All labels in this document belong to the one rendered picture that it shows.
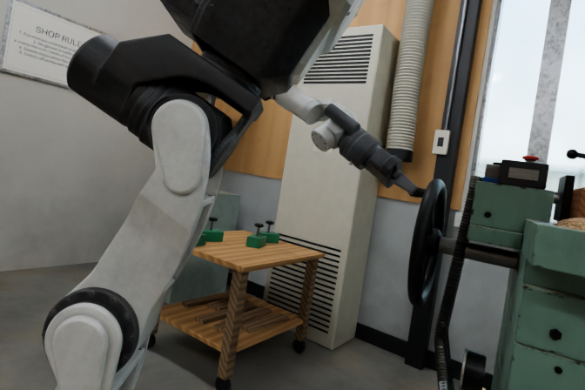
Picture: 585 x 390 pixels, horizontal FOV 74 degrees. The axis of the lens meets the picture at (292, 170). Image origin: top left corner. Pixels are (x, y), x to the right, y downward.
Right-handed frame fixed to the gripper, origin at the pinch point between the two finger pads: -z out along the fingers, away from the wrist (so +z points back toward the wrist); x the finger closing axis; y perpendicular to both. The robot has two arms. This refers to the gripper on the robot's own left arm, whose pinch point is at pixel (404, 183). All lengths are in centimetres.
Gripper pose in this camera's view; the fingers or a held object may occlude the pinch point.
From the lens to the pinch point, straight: 97.4
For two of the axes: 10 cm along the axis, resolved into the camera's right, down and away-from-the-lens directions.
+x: -2.6, -3.3, -9.1
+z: -6.7, -6.1, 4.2
